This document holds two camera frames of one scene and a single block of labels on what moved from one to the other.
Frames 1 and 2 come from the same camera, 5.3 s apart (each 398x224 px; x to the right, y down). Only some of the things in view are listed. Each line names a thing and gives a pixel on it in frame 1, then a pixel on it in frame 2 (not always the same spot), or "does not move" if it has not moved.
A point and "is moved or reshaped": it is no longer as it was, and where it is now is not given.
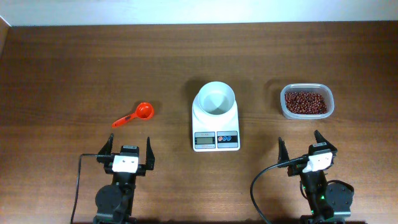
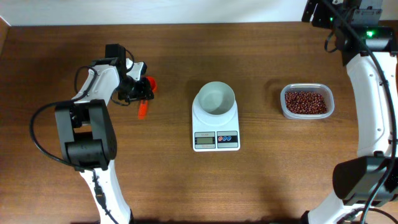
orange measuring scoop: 144,111 -> 143,103
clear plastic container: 306,101 does not move
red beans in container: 305,102 does not move
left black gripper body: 144,168 -> 144,90
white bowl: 215,104 is moved or reshaped
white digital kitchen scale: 214,132 does not move
